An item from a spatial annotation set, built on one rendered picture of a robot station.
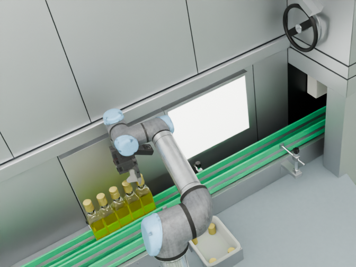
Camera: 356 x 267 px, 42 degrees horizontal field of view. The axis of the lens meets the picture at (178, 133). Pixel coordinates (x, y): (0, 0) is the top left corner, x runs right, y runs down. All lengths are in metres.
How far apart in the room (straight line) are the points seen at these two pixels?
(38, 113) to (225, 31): 0.83
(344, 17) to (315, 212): 0.89
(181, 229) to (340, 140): 1.08
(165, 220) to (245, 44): 0.98
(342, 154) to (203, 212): 1.05
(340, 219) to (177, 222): 1.03
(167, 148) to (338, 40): 0.83
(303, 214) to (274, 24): 0.87
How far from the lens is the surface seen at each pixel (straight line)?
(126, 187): 1.90
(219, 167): 2.19
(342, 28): 1.92
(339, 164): 2.33
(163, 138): 1.59
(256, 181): 2.26
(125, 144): 1.59
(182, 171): 1.50
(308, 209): 2.25
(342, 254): 2.12
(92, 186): 2.02
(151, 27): 1.79
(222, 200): 2.20
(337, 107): 2.14
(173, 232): 1.38
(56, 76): 1.73
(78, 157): 1.90
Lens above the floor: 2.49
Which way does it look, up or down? 40 degrees down
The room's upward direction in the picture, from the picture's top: 12 degrees counter-clockwise
